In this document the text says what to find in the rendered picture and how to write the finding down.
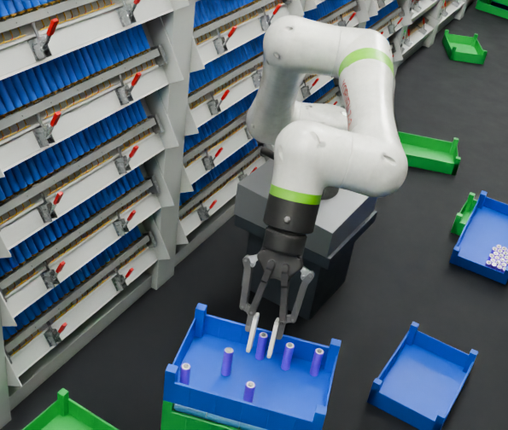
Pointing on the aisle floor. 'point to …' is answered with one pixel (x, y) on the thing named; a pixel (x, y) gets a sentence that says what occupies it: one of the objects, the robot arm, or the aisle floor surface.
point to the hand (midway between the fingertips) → (263, 335)
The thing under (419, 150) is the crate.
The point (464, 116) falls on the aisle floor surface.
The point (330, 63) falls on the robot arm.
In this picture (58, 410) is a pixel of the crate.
